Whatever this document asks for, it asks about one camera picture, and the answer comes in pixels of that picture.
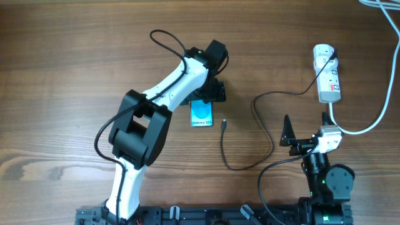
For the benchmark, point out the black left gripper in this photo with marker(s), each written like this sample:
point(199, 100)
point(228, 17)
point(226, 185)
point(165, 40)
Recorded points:
point(217, 93)

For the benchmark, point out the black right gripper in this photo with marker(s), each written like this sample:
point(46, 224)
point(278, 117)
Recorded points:
point(287, 140)

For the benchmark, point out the blue screen smartphone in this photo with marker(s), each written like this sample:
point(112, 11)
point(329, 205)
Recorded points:
point(201, 114)

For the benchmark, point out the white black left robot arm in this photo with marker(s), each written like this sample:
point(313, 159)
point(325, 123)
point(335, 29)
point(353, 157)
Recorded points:
point(140, 127)

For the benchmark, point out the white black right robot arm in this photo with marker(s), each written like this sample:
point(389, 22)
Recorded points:
point(330, 185)

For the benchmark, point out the white power strip socket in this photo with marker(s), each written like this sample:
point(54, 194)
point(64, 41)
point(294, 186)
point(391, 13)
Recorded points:
point(326, 67)

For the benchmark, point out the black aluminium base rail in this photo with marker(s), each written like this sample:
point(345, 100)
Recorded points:
point(287, 214)

